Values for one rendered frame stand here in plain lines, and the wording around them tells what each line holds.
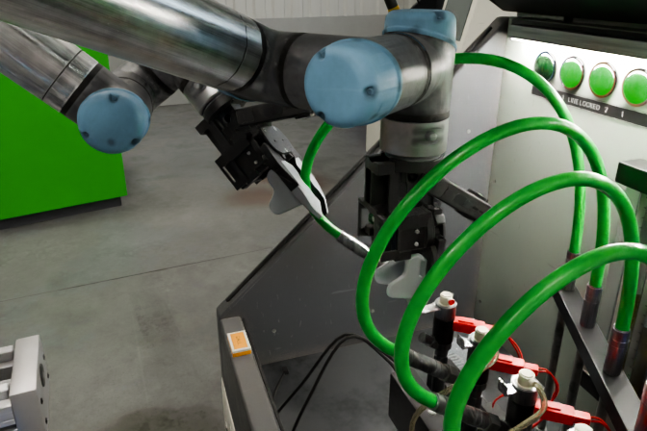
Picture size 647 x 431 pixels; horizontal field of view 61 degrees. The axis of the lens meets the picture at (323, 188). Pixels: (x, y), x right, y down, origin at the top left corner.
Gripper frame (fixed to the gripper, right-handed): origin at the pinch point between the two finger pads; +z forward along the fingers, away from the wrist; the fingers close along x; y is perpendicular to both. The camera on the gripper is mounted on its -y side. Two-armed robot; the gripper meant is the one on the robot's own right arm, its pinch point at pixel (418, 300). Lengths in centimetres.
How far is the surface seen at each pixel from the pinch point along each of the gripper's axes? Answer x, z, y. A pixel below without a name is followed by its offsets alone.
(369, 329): 8.7, -3.9, 10.7
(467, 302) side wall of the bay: -31, 26, -30
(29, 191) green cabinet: -314, 90, 102
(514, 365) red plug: 11.0, 3.5, -6.9
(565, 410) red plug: 18.8, 3.5, -7.4
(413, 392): 16.7, -2.1, 9.6
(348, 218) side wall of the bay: -31.1, 2.3, -2.6
